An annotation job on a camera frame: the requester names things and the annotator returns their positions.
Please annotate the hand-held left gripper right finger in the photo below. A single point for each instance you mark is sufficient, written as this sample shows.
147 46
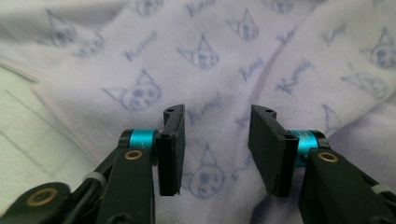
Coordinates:
271 155

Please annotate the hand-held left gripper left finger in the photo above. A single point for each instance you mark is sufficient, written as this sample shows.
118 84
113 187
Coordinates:
169 155

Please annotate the lilac printed towel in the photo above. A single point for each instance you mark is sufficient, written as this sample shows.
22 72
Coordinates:
218 77

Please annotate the white grid mat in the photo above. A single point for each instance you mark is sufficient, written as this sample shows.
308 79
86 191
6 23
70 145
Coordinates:
25 130

